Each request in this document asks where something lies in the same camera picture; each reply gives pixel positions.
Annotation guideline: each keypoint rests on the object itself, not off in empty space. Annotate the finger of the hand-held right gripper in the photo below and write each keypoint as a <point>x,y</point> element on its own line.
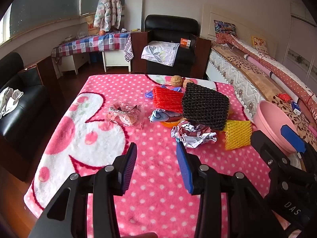
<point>266,151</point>
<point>292,138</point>

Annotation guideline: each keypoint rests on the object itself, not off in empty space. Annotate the crumpled white cloth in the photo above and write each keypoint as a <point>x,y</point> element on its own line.
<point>10,101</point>

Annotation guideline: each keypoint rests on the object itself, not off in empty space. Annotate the brown paper bag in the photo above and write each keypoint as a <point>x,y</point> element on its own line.
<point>91,26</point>

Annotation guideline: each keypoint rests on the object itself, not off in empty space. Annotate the white bed headboard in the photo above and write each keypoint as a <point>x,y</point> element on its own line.
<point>210,14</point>

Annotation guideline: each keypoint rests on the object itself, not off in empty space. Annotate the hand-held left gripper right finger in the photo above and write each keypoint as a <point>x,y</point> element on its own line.
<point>184,168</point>

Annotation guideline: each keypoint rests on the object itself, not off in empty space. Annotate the clear red print wrapper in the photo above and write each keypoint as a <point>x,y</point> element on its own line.
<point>123,115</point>

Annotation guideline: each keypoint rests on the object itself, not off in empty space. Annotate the blue box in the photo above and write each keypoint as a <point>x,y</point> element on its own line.
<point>296,107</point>

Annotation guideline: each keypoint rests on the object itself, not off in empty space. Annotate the yellow foam net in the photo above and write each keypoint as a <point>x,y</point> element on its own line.
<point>237,135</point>

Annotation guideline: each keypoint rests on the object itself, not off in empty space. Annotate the black leather sofa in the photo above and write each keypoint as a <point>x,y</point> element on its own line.
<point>27,109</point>

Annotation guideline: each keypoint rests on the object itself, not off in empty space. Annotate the blue printed wrapper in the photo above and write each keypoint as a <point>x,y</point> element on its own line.
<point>156,115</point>

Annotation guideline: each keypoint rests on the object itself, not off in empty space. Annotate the white table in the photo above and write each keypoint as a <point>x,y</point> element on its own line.
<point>116,59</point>

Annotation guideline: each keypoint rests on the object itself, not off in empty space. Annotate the yellow flower pillow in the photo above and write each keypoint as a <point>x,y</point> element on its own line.
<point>259,42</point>

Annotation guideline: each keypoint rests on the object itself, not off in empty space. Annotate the walnut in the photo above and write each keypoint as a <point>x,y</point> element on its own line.
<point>177,81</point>
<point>187,82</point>

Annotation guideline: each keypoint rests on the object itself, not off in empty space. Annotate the red polka dot quilt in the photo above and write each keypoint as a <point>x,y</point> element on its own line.
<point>284,67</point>

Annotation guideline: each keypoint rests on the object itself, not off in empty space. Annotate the black leather armchair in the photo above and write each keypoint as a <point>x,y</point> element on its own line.
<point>171,27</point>

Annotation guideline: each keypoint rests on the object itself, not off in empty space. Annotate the red snack packet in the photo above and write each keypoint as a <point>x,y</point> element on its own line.
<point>284,97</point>

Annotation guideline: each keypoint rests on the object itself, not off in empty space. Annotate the wooden side table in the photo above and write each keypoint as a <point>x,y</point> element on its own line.
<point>44,76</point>

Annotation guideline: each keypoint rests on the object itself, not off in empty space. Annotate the wide grey window blind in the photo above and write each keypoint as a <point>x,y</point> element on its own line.
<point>44,7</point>

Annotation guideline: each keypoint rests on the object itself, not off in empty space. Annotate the white wardrobe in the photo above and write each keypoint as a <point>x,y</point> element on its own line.
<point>299,42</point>

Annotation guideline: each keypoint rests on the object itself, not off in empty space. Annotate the black foam net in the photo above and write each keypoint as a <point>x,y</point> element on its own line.
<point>205,106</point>

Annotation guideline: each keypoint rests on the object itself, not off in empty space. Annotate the brown floral bed sheet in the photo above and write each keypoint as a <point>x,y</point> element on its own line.
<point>247,64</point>

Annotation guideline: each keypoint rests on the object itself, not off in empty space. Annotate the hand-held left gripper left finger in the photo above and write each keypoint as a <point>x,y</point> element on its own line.
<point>130,168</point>

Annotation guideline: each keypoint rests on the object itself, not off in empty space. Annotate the pink polka dot blanket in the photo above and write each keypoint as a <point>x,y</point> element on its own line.
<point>153,203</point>

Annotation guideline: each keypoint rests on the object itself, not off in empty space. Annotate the orange box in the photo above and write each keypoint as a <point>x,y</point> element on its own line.
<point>185,42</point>

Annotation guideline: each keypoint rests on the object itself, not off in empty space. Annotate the white quilted mattress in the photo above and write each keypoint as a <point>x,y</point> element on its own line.
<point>227,72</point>

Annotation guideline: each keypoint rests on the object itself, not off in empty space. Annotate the dark wooden side cabinet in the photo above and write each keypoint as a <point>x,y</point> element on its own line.
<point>138,52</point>
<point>201,54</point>

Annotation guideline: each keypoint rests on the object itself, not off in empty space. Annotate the patterned hanging cloth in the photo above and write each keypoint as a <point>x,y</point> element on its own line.
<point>128,49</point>

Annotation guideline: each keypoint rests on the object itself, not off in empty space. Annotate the orange fruit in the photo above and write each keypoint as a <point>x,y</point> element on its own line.
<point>102,32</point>

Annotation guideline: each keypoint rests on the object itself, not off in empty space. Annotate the pink plastic bin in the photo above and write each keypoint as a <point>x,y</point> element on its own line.
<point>270,119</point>

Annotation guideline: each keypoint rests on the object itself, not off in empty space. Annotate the silver wrapper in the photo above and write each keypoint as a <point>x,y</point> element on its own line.
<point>195,141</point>

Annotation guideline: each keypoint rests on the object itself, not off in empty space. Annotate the white floral cloth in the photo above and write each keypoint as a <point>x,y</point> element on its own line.
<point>161,52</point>

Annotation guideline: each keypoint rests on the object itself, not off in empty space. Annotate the puffy printed jacket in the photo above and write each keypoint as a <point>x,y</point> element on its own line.
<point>107,7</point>

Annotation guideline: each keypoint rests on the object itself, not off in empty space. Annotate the white low cabinet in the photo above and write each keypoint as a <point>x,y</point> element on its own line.
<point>71,63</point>

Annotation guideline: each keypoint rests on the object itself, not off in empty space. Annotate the red foam net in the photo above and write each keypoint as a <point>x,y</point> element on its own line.
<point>166,99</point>

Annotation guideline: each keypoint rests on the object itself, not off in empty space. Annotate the cartoon print pillow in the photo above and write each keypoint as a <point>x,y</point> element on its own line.
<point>224,26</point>

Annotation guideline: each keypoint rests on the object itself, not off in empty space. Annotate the checked tablecloth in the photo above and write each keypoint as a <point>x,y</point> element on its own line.
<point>91,43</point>

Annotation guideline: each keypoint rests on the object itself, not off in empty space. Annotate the orange peel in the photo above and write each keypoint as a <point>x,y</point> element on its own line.
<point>168,124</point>

